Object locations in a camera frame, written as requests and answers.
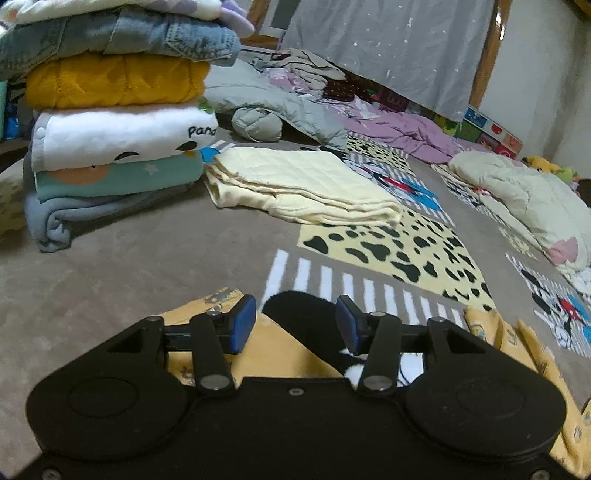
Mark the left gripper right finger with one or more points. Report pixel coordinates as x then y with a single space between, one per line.
396 353

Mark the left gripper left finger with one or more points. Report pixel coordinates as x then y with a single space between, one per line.
209 337

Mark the yellow printed children's pants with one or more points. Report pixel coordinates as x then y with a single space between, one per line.
295 336

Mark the folded cream quilted blanket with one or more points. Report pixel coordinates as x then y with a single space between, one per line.
306 187

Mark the folded teal printed garment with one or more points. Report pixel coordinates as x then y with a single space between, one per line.
119 179

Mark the folded grey-blue fleece garment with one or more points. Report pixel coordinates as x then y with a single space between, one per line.
51 223

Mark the purple crumpled garment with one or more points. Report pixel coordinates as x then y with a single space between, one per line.
348 101

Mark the cream padded coat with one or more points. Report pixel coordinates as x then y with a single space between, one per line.
556 217

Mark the colourful foam play mat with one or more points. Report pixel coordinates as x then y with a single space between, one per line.
475 127

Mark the yellow plush toy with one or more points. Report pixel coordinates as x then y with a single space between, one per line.
566 174

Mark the grey-green padded jacket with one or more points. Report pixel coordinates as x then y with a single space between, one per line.
258 110

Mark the folded white panda sweatshirt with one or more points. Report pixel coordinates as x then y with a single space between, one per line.
78 138

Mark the beige crumpled garment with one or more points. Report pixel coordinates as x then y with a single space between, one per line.
313 69

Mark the folded mustard knit sweater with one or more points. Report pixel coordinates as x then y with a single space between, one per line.
92 80

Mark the grey starry curtain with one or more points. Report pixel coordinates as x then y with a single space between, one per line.
425 50

